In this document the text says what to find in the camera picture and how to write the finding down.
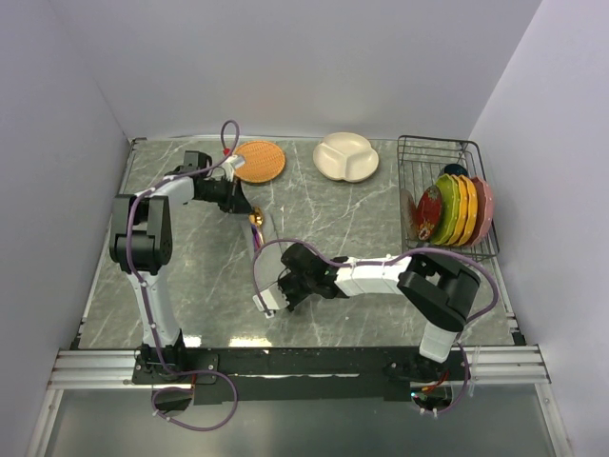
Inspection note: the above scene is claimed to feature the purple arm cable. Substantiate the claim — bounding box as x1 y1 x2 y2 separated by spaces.
250 237 501 418
126 118 241 433

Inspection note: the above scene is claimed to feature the red patterned plate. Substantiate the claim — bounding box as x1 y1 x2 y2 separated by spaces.
415 185 442 241

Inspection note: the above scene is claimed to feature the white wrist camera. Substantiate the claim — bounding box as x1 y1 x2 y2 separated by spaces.
221 149 246 181
252 284 289 319

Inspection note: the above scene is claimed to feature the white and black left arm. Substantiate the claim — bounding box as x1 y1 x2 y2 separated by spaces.
108 150 253 383

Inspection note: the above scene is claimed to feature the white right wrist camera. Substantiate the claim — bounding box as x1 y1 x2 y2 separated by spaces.
252 284 289 319

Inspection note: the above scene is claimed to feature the black wire dish rack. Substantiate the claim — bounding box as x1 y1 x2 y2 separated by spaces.
397 135 500 261

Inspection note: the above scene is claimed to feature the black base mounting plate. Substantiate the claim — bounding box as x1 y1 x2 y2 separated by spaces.
132 347 469 406

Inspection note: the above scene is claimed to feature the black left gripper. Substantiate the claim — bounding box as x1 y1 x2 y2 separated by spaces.
198 175 255 215

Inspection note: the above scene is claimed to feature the aluminium frame rail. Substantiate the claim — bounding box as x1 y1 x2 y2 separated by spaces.
47 346 551 390

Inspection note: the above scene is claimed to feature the orange woven round coaster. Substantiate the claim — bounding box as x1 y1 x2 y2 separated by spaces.
235 140 286 184

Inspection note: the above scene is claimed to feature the green scalloped plate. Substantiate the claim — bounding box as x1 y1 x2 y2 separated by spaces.
432 174 461 245

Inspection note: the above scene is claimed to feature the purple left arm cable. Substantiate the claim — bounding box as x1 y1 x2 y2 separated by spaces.
126 118 241 433

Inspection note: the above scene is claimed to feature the yellow scalloped plate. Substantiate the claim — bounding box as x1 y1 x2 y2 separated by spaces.
448 175 469 247

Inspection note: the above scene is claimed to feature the cream divided plate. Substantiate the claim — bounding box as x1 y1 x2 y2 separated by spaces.
313 132 380 183

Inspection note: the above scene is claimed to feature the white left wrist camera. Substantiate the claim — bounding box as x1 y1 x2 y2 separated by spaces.
221 149 246 181

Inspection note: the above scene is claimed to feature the gold spoon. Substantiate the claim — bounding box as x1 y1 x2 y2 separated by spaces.
248 207 264 237

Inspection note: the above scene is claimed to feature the dark blue bowl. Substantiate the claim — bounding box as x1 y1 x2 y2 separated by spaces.
442 163 469 177

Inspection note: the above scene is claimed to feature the iridescent purple knife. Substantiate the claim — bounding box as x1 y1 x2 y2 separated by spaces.
251 226 265 251

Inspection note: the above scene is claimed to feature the orange scalloped plate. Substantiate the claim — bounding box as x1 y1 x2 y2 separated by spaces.
464 177 481 246

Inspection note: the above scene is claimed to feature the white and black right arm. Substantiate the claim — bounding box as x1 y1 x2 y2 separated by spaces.
279 244 480 380

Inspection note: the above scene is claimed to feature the grey cloth napkin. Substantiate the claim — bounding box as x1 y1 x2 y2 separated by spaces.
239 214 288 293

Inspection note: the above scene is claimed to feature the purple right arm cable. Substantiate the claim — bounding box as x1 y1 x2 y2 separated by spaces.
250 237 501 418

